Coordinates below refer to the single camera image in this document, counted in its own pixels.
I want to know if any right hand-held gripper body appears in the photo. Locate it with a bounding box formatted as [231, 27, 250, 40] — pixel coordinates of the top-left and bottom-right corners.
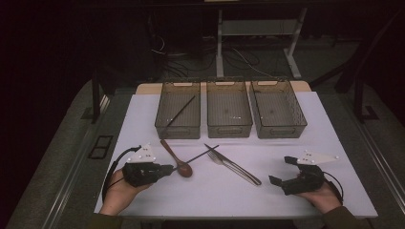
[281, 150, 340, 196]

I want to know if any bundle of floor cables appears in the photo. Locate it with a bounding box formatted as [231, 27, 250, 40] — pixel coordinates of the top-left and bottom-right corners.
[147, 31, 276, 80]

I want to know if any black metal stand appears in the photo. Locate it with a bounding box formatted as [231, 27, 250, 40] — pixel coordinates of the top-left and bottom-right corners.
[309, 9, 405, 124]

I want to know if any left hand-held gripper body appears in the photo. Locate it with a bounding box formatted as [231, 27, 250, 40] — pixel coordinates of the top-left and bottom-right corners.
[122, 142, 166, 188]

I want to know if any light wooden board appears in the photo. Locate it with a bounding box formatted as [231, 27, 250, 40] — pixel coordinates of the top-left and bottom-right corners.
[136, 80, 312, 95]

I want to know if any white metal stand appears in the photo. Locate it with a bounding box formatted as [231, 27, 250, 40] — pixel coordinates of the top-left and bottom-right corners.
[215, 8, 309, 80]

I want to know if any person's right hand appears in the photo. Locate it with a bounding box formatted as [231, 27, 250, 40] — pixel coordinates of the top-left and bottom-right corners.
[294, 181, 344, 215]

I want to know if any brown wooden spoon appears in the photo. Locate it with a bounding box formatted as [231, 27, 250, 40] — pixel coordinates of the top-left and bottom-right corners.
[160, 138, 194, 178]

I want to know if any steel fork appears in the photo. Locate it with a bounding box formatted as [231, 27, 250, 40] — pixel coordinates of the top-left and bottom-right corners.
[206, 151, 261, 186]

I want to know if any person's left hand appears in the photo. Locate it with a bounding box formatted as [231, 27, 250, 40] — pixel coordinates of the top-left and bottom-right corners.
[99, 169, 154, 217]

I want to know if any steel knife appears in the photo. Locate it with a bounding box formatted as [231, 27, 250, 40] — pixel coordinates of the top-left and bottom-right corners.
[203, 143, 263, 186]

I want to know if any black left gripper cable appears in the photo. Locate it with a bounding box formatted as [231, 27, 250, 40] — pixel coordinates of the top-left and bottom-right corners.
[101, 145, 142, 202]

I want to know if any metal floor rail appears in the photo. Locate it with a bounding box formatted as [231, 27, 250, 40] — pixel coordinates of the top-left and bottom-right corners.
[356, 122, 405, 208]
[39, 94, 112, 229]

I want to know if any grey translucent plastic basket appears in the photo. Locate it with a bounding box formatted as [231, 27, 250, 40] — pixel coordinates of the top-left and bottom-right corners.
[250, 78, 309, 140]
[205, 76, 254, 139]
[154, 79, 202, 140]

